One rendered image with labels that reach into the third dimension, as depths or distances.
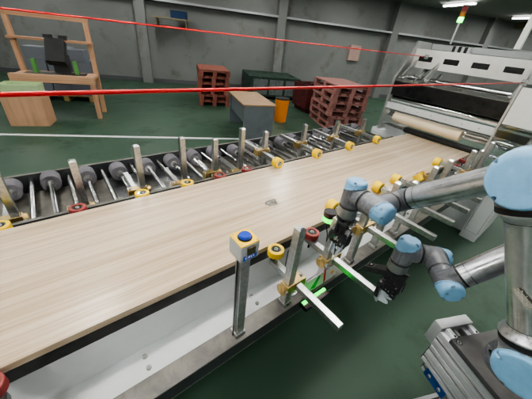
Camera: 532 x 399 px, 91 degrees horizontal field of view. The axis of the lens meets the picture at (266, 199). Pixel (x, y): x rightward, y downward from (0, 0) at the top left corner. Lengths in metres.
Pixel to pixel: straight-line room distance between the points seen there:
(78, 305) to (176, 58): 9.98
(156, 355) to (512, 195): 1.25
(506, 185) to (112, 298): 1.17
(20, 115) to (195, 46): 6.17
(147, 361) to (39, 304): 0.44
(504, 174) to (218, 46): 10.33
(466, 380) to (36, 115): 6.28
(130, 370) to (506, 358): 1.17
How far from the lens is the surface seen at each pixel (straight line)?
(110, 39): 10.99
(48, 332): 1.15
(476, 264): 1.05
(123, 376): 1.30
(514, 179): 0.68
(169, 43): 10.70
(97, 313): 1.13
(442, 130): 3.65
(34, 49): 8.03
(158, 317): 1.23
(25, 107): 6.23
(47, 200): 2.21
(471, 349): 1.07
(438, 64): 3.95
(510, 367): 0.84
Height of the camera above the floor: 1.76
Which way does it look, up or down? 32 degrees down
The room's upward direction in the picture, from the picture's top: 7 degrees clockwise
